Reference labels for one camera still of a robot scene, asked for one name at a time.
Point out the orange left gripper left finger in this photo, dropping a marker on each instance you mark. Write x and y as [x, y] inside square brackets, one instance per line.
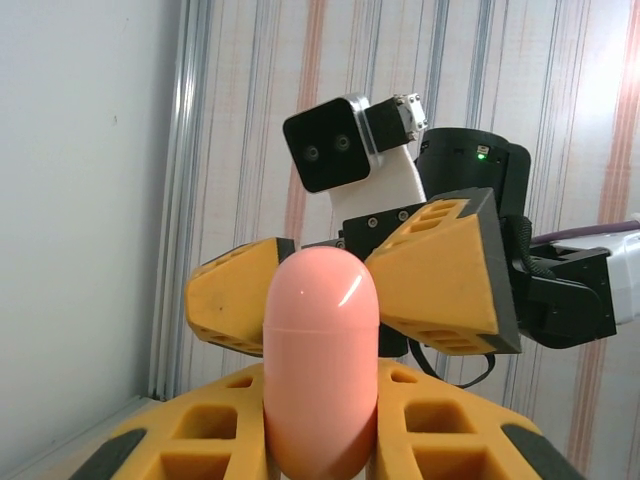
[150, 435]

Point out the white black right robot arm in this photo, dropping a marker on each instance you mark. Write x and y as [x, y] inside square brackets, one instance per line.
[627, 280]

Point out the pink earbud charging case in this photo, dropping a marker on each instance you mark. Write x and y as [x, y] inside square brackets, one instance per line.
[320, 350]

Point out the aluminium corner post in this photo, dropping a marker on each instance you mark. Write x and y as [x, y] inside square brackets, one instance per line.
[175, 200]

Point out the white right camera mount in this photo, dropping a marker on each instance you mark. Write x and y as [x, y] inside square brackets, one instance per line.
[380, 185]

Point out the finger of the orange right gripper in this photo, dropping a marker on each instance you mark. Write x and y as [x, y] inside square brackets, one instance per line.
[440, 280]
[225, 300]

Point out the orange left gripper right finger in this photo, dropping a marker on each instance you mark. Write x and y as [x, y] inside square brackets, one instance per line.
[390, 440]

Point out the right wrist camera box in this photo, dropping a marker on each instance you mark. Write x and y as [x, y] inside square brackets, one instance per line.
[325, 145]

